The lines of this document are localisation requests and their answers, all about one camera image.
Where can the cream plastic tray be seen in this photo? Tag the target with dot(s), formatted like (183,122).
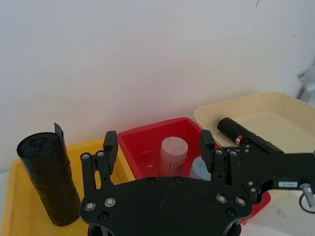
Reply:
(270,110)

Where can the clear jar blue lid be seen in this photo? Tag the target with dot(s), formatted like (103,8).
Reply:
(198,169)

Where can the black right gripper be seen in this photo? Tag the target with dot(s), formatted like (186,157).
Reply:
(295,167)

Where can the clear jar white lid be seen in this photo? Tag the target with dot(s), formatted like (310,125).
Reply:
(173,150)

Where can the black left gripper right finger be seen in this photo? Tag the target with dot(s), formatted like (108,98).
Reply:
(208,152)

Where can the yellow plastic bin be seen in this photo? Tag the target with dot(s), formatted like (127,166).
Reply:
(14,196)

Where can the red plastic bin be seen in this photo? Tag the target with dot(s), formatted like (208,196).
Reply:
(147,145)

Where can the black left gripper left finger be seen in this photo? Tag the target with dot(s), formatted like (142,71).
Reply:
(109,152)

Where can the black bag roll loose flap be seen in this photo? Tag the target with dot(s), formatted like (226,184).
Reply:
(49,172)

